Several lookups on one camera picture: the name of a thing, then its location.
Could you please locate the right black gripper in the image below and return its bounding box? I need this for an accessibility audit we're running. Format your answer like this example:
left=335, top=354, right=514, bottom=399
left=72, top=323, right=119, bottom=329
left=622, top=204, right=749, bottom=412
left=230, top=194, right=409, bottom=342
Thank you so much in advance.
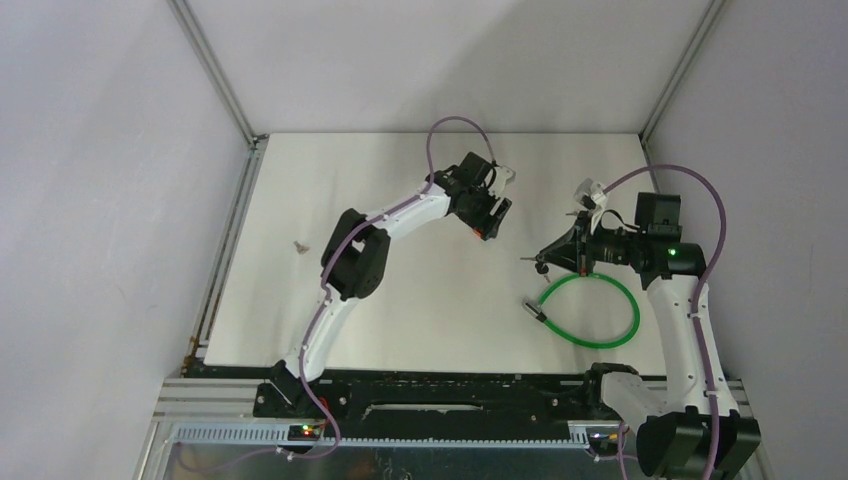
left=539, top=209, right=645, bottom=278

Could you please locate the black-headed key bunch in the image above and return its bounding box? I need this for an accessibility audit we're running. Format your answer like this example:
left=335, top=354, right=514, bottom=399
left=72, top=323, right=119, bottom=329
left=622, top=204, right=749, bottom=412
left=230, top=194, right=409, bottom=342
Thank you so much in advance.
left=521, top=257, right=551, bottom=284

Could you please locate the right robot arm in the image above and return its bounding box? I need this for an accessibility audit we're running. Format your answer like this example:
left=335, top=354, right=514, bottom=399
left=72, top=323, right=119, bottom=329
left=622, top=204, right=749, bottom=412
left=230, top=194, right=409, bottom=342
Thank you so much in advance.
left=532, top=193, right=761, bottom=479

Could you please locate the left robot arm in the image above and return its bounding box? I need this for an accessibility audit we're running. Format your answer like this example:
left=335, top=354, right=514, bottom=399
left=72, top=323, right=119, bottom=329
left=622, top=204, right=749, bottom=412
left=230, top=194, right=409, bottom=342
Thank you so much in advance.
left=270, top=152, right=516, bottom=417

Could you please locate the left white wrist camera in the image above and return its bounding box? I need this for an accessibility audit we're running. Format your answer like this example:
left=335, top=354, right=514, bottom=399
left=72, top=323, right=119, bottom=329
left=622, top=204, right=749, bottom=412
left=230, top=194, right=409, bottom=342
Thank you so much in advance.
left=489, top=164, right=516, bottom=191

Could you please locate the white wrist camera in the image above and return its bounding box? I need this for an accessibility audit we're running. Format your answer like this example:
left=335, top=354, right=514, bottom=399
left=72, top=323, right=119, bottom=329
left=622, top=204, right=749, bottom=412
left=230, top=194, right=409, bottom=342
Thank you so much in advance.
left=489, top=164, right=516, bottom=191
left=573, top=178, right=608, bottom=233

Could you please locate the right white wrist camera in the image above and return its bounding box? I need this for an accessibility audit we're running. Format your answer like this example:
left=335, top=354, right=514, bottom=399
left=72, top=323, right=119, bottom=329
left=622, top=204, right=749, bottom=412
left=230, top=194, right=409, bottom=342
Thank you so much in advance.
left=573, top=178, right=608, bottom=233

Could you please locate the green cable lock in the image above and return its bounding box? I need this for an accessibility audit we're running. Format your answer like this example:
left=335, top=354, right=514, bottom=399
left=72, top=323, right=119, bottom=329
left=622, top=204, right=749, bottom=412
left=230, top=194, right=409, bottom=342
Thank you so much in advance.
left=521, top=273, right=641, bottom=350

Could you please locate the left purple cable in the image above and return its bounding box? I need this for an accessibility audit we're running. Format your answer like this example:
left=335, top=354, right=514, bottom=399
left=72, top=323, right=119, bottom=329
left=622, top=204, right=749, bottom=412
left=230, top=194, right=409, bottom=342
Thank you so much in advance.
left=274, top=116, right=498, bottom=462

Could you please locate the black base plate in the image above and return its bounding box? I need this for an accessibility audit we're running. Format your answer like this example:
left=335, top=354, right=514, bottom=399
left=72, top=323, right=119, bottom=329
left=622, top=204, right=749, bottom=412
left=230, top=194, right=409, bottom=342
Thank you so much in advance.
left=254, top=367, right=637, bottom=444

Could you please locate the right aluminium frame rail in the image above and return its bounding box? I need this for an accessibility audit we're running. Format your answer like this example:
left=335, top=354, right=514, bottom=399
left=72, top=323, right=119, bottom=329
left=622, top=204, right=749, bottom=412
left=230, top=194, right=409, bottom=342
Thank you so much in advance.
left=638, top=0, right=731, bottom=166

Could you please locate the aluminium frame rail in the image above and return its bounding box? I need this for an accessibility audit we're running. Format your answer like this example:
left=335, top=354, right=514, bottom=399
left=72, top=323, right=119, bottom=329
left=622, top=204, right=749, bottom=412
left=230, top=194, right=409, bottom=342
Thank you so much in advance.
left=638, top=0, right=731, bottom=166
left=166, top=0, right=270, bottom=372

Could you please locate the left aluminium frame rail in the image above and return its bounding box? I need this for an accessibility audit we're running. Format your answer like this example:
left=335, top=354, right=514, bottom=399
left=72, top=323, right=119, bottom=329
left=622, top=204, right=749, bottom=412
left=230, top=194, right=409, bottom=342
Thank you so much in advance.
left=166, top=0, right=270, bottom=372

